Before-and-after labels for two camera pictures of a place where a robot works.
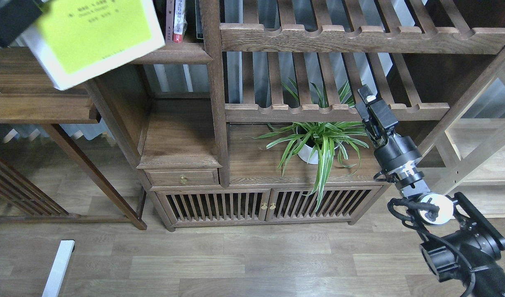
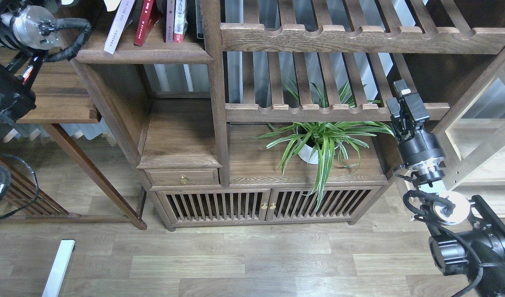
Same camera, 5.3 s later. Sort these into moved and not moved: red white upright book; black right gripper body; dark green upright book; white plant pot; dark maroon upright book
Moved: black right gripper body
Not moved: dark maroon upright book; red white upright book; dark green upright book; white plant pot
